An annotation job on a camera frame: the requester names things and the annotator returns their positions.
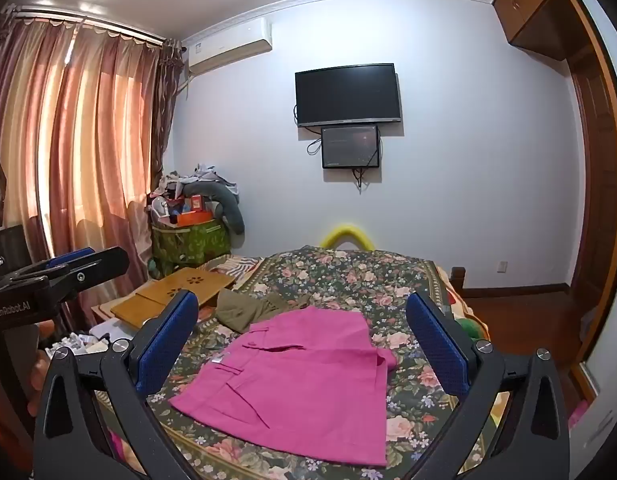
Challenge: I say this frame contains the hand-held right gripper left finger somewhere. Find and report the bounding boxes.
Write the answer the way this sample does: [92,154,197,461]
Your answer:
[33,290,209,480]

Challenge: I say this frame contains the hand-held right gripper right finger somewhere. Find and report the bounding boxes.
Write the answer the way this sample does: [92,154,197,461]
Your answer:
[405,291,571,480]

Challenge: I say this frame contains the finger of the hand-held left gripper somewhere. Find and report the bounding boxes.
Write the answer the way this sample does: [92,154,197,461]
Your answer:
[0,246,130,306]
[47,247,97,271]

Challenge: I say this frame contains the pink pants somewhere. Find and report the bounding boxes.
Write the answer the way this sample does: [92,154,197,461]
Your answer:
[168,306,399,467]

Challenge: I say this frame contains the olive green pants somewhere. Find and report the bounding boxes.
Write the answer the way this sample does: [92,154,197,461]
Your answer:
[216,290,309,333]

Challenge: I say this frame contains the person's left hand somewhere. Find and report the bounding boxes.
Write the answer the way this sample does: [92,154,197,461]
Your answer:
[31,321,58,417]

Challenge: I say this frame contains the colourful fleece blanket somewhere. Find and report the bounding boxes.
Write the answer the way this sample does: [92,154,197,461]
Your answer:
[435,262,491,343]

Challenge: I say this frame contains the wooden lap desk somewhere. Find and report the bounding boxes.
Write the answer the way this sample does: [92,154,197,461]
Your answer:
[111,267,236,332]

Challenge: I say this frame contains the floral bed blanket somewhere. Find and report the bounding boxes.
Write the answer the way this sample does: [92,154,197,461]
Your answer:
[88,245,494,480]

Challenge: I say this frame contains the green fabric storage box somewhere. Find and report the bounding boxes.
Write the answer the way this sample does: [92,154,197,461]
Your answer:
[151,217,232,267]

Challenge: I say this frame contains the orange box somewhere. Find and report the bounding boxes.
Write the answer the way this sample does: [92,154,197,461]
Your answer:
[174,210,215,227]

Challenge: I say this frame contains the red striped cloth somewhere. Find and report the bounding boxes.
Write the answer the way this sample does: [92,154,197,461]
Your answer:
[222,255,265,282]

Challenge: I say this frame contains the pink curtain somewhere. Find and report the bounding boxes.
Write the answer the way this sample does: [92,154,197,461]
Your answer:
[0,7,184,286]

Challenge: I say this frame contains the grey plush pillow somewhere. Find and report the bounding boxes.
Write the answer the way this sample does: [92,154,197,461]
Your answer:
[183,180,246,236]

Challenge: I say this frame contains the yellow curved foam tube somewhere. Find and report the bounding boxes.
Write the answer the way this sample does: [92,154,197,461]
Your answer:
[322,223,375,251]

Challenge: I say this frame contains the white air conditioner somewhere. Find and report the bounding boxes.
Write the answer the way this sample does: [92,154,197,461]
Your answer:
[181,17,274,78]

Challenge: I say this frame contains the small black wall monitor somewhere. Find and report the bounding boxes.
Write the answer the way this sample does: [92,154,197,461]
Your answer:
[321,124,380,170]

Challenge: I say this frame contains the white curtain rail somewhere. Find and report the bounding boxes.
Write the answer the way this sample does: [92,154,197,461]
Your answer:
[11,4,183,47]

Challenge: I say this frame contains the black wall television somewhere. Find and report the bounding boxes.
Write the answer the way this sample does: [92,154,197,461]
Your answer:
[294,63,402,128]

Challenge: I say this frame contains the wooden wall cabinet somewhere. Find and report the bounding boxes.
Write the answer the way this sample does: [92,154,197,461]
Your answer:
[492,0,589,61]

